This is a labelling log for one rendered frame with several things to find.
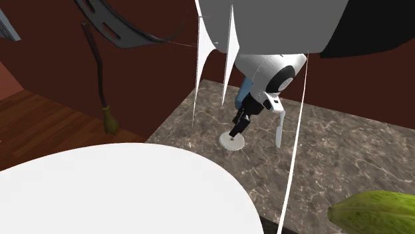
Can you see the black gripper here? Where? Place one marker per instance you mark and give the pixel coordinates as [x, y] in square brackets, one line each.
[252, 105]

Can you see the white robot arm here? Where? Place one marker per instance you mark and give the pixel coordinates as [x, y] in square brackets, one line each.
[275, 26]

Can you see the white round disc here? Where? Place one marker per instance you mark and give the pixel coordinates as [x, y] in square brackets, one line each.
[232, 143]

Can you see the blue box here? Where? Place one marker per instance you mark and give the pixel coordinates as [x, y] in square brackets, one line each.
[243, 92]

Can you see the white knife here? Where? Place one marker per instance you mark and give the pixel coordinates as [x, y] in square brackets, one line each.
[279, 129]

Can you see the brown broom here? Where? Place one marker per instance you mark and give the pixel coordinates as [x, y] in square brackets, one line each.
[101, 84]

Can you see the green oval fruit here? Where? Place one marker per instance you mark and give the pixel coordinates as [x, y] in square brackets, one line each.
[376, 214]

